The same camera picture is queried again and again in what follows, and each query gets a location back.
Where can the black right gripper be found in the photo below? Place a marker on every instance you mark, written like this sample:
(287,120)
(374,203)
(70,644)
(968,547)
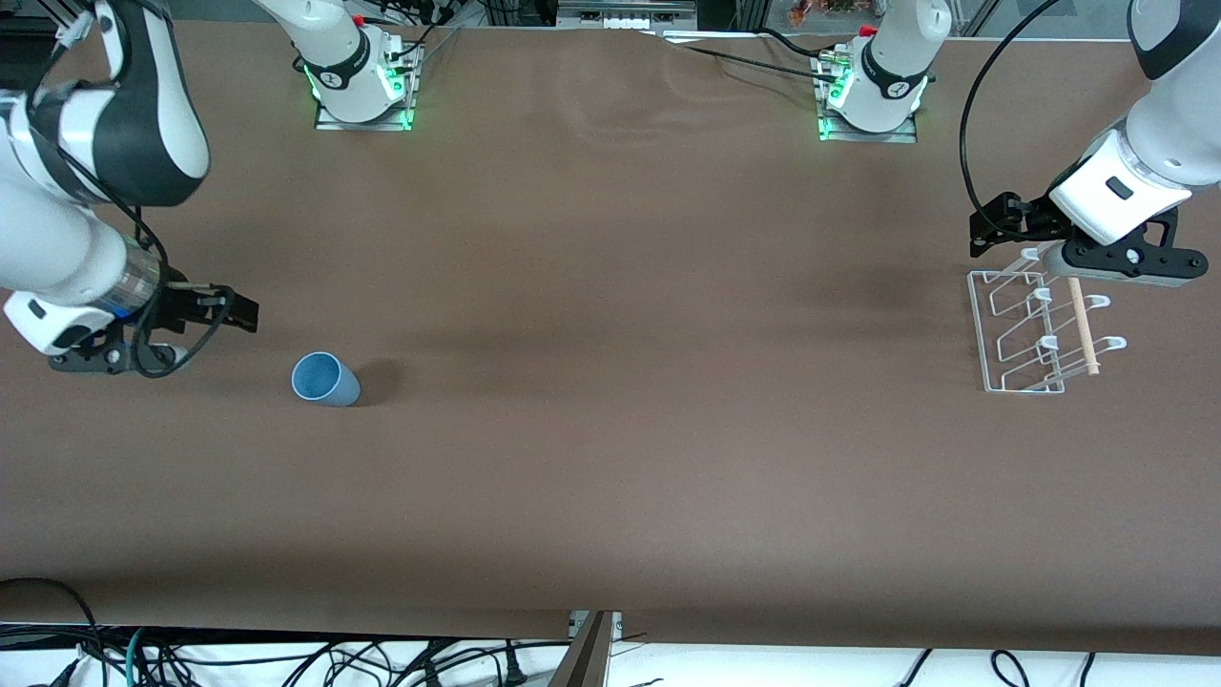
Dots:
(183,307)

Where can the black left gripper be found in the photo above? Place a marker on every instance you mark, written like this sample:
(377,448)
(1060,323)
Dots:
(1026,218)

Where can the blue plastic cup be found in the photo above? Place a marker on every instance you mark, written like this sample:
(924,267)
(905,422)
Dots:
(329,386)

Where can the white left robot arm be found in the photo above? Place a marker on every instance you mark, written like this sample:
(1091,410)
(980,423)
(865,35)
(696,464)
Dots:
(1164,143)

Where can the brown table cover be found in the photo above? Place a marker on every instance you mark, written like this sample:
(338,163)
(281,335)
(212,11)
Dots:
(610,286)

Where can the white power strip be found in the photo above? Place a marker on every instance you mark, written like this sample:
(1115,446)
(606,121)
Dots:
(625,21)

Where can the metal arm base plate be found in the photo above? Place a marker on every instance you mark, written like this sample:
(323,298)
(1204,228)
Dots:
(897,137)
(382,125)

